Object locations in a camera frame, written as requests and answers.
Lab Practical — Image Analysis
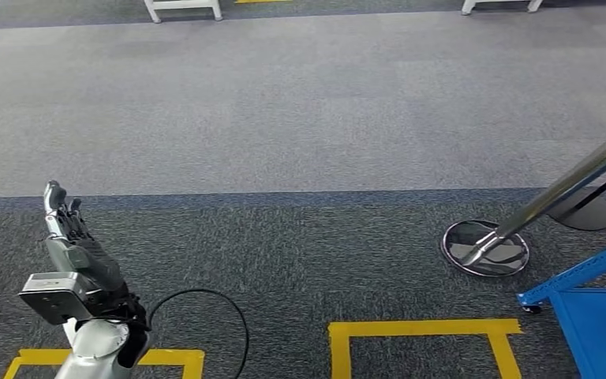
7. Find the black pole stand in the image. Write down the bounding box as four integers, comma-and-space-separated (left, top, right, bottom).
547, 159, 606, 232

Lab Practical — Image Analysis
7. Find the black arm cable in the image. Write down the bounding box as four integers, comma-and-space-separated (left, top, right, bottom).
146, 288, 250, 379

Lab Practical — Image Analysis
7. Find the chrome stanchion post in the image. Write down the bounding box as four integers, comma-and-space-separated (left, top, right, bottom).
441, 121, 606, 278

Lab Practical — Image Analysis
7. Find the white desk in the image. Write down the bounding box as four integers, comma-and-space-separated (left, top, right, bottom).
143, 0, 224, 24
461, 0, 544, 16

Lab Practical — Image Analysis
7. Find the blue metal shelf rack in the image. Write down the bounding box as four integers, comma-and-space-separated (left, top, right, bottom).
516, 235, 606, 379

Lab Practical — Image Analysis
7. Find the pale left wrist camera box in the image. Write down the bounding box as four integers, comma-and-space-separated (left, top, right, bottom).
17, 272, 98, 326

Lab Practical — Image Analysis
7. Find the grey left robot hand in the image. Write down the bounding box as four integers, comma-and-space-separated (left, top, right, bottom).
43, 180, 130, 306

